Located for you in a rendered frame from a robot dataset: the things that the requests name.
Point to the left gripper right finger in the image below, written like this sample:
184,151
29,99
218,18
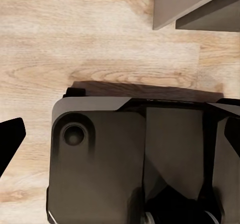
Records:
232,133

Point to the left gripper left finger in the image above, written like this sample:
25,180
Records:
12,133

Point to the dishwasher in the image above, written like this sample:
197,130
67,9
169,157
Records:
215,15

